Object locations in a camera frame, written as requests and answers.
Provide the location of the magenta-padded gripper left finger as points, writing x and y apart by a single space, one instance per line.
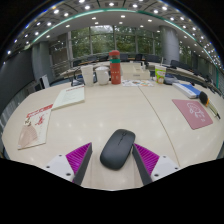
60 166

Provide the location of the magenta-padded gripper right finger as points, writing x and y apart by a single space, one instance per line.
164 165

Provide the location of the black computer mouse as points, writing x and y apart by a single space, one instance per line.
116 150

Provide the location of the pink mouse pad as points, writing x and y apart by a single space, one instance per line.
193 113

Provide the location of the red and beige magazine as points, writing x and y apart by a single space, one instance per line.
35 128

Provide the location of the white paper booklet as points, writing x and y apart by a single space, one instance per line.
69 96

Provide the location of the black handheld microphone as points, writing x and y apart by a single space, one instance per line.
203 98

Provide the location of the blue and white book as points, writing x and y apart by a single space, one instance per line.
186 90

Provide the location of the black conference device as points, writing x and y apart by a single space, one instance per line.
171 80

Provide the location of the colourful sticker sheet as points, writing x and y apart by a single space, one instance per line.
136 83

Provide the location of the green printed paper cup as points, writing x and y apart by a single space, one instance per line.
160 75

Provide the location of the white cup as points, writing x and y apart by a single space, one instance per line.
87 76

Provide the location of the beige cardboard box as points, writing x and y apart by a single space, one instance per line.
135 72

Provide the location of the white jug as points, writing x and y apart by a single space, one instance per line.
102 76

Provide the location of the red bottle with green band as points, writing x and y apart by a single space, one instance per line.
115 70

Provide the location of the dark office chairs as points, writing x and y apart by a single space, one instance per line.
151 58

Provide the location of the ceiling lights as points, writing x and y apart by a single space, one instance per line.
122 16

